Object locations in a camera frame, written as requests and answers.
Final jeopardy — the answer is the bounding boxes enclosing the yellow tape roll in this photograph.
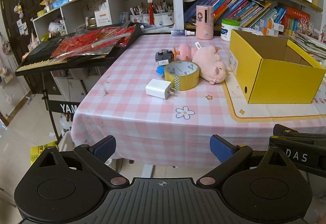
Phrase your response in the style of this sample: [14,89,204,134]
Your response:
[164,61,200,91]

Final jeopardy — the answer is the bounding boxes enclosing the orange and white box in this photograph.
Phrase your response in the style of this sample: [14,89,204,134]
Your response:
[258,26,279,37]
[262,19,285,32]

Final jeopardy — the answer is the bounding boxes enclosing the white pen holder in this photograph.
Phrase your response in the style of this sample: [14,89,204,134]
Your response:
[130,12,143,24]
[153,10,175,26]

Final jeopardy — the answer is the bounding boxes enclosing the white plastic bag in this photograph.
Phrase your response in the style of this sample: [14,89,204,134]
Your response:
[48,21,67,35]

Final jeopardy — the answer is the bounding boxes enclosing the yellow bag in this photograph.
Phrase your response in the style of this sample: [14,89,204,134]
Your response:
[31,141,59,164]

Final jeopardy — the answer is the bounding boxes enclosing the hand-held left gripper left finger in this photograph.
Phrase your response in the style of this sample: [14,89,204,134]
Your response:
[39,135,129,189]

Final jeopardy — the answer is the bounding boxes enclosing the red boxed book set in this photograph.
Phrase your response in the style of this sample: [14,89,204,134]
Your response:
[281,7,312,36]

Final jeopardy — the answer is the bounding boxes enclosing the black keyboard stand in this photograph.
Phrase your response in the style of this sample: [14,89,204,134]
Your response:
[41,71,80,143]

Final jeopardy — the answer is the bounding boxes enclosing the yellow cardboard box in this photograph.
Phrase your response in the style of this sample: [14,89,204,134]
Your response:
[228,29,326,104]

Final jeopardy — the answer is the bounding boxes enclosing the row of leaning books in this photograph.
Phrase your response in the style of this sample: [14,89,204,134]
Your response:
[183,0,288,28]

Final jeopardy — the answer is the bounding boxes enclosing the pile of red packets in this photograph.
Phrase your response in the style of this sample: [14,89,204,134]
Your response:
[51,26,135,59]

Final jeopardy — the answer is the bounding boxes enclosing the white wall charger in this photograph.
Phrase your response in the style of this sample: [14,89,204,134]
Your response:
[145,79,177,100]

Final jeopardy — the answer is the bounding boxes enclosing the white box red label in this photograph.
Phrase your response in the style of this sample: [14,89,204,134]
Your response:
[94,9,113,26]

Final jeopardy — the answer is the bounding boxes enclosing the red tall tube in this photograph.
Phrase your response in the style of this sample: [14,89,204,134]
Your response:
[147,0,155,25]

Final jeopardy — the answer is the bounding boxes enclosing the cream desk mat orange border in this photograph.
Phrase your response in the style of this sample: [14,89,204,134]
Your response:
[221,69,326,123]

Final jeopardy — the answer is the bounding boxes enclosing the stack of paper booklets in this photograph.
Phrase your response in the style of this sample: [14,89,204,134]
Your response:
[290,32,326,62]

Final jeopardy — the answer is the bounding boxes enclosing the pink checked tablecloth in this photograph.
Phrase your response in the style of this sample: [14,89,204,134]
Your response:
[71,32,326,166]

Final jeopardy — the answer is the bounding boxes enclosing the small grey toy car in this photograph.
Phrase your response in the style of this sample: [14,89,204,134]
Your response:
[155,49,174,66]

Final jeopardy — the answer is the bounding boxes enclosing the white jar green lid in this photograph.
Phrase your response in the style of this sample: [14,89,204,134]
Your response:
[220,19,241,42]

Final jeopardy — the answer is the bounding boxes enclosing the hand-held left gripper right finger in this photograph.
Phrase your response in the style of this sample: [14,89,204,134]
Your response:
[197,134,293,187]

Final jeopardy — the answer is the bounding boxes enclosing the white table leg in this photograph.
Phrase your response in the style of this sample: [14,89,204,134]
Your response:
[141,164,156,179]

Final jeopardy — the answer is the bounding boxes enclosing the pink cylindrical appliance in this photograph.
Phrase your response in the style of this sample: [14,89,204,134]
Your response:
[196,5,214,40]

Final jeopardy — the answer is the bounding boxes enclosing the pink pig plush toy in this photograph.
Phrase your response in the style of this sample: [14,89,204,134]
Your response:
[192,45,228,85]

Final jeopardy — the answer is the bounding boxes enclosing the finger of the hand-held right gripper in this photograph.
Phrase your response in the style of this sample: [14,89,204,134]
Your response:
[274,124,326,139]
[269,135,326,149]

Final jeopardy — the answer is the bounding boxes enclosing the pink chick plush toy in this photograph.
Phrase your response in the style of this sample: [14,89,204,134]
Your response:
[173,43,198,60]

